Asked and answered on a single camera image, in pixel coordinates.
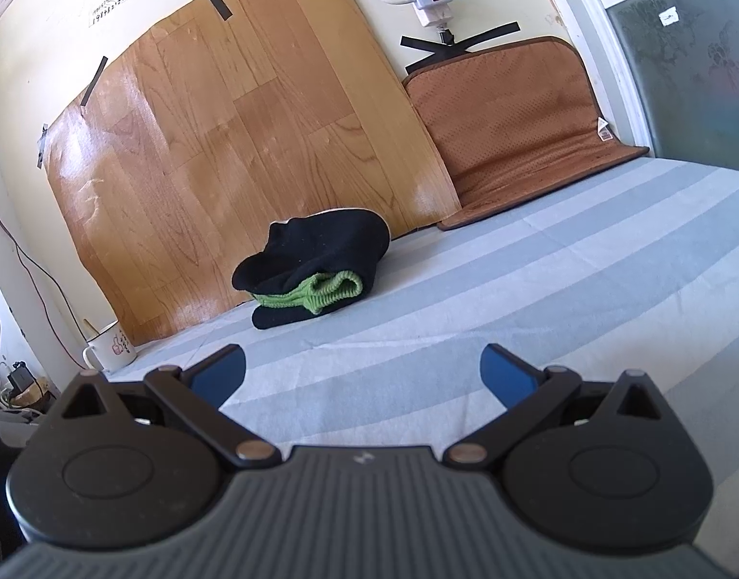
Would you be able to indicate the white enamel mug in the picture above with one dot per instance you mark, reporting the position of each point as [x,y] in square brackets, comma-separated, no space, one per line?
[116,350]

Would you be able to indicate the white paper note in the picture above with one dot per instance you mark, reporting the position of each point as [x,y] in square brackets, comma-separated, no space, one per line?
[113,6]

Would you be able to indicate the black charger adapter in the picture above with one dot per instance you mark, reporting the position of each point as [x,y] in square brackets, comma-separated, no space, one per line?
[21,379]

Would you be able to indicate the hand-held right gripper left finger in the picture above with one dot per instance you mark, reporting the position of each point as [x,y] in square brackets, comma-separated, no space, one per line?
[216,374]

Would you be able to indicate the brown mesh seat cushion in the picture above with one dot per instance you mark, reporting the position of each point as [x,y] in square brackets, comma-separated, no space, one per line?
[508,120]

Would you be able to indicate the grey tape strip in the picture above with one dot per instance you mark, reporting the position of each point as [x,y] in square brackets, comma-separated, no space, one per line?
[42,145]

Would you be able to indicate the wood pattern vinyl sheet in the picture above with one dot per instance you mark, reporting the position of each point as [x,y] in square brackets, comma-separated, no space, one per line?
[225,132]

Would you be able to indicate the white framed frosted window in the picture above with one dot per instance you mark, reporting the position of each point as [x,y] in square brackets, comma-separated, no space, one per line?
[677,72]

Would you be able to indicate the striped blue white bed sheet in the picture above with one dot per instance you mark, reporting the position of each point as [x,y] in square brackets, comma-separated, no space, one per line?
[526,283]

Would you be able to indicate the navy knit sweater green trim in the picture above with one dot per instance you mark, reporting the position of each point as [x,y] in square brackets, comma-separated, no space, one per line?
[321,247]

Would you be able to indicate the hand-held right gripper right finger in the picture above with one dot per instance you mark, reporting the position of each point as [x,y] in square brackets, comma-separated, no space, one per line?
[505,377]

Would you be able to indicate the black plug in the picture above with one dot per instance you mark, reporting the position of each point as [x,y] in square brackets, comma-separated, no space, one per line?
[446,35]

